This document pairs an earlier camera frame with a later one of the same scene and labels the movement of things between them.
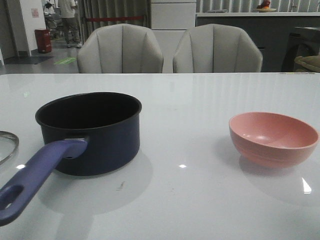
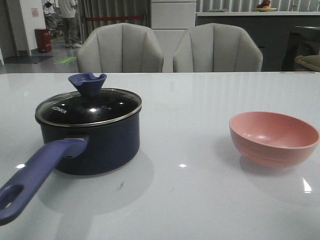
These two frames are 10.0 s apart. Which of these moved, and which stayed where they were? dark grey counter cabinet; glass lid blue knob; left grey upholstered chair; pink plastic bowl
Moved: glass lid blue knob
Stayed: pink plastic bowl; dark grey counter cabinet; left grey upholstered chair
